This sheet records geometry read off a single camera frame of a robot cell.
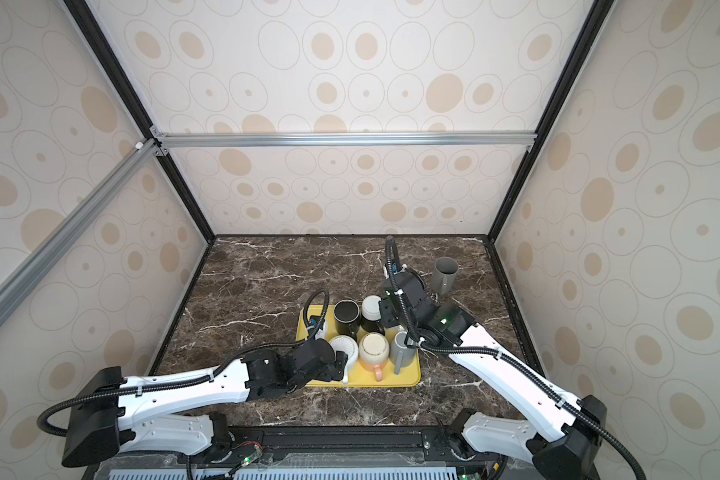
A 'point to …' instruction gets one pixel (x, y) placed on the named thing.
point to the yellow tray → (359, 376)
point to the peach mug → (374, 352)
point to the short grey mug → (400, 354)
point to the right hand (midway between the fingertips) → (391, 298)
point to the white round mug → (352, 356)
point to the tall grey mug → (444, 274)
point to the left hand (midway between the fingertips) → (344, 359)
